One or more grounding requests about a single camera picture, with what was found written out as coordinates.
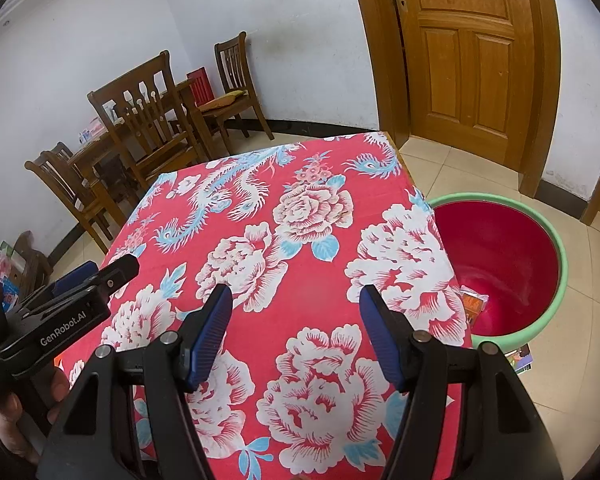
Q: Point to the person's left hand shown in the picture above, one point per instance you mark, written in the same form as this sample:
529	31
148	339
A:
12	420

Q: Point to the red floral tablecloth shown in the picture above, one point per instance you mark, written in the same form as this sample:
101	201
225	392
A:
300	280

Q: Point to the orange printed snack packet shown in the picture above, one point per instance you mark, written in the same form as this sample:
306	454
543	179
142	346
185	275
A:
472	305

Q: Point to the wooden chair with cushion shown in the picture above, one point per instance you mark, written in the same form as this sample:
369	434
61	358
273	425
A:
232	60

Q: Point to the white and blue packets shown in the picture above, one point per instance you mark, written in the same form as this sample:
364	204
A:
92	130

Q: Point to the red box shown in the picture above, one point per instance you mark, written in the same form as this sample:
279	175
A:
200	85

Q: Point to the colourful book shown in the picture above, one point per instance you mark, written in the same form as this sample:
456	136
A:
522	357

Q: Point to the low dark wooden chair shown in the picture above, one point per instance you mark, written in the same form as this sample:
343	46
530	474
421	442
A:
30	260

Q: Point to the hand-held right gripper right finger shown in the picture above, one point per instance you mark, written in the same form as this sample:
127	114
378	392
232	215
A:
385	340

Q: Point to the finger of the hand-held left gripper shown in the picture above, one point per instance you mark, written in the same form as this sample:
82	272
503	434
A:
75	275
120	270

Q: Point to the yellow seat cushion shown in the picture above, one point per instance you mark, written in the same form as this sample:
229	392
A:
222	101

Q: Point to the pile of colourful packets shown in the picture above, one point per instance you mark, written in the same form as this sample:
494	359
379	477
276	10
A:
5	280

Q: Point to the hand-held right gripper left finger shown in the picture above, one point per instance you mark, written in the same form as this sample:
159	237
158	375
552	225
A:
207	340

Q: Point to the tall wooden chair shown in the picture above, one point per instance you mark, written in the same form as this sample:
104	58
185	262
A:
130	85

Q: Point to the red basin with green rim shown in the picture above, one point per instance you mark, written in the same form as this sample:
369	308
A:
500	250

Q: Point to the wooden panel door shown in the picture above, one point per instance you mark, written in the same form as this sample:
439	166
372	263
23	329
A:
465	60

